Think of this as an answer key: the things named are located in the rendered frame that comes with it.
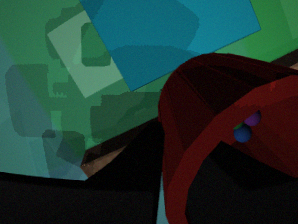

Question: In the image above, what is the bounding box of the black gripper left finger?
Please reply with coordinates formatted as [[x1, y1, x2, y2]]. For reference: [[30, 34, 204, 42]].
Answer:
[[0, 121, 165, 224]]

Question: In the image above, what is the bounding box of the dark red cup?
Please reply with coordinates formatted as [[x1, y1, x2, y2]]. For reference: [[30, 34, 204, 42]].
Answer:
[[158, 52, 298, 224]]

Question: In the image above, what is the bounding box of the blue marble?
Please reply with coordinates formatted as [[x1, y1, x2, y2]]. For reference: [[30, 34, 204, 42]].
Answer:
[[233, 123, 253, 143]]

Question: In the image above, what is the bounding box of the brown wooden bar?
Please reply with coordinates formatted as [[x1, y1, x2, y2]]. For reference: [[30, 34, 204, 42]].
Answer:
[[80, 48, 298, 177]]

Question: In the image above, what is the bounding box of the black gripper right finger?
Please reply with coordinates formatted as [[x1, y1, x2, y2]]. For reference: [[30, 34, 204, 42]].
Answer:
[[186, 141, 298, 224]]

